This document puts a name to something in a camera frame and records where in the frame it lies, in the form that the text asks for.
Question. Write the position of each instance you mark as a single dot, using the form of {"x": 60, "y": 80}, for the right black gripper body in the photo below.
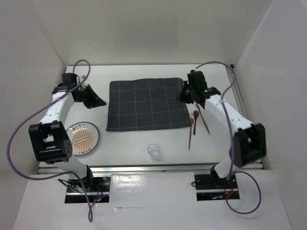
{"x": 193, "y": 91}

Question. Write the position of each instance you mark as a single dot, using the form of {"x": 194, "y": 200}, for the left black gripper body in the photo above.
{"x": 81, "y": 95}

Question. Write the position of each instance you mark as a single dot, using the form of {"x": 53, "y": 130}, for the copper knife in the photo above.
{"x": 200, "y": 113}

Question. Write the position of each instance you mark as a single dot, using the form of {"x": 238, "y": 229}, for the copper fork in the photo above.
{"x": 190, "y": 130}

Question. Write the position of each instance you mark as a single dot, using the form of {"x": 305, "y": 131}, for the white plate orange sunburst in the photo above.
{"x": 84, "y": 137}

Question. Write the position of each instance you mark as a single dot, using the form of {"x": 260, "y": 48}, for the dark checked cloth placemat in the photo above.
{"x": 146, "y": 104}

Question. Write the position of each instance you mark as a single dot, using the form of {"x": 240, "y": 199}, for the clear plastic cup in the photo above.
{"x": 154, "y": 152}

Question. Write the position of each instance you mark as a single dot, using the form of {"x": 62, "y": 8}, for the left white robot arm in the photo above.
{"x": 55, "y": 145}

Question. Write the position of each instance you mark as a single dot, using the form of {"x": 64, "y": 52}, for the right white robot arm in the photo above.
{"x": 218, "y": 107}

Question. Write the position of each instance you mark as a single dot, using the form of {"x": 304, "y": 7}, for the aluminium rail front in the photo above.
{"x": 149, "y": 168}

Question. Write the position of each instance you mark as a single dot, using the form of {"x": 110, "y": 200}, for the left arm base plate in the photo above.
{"x": 98, "y": 192}

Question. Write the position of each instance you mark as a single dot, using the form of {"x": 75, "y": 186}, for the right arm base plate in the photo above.
{"x": 209, "y": 188}

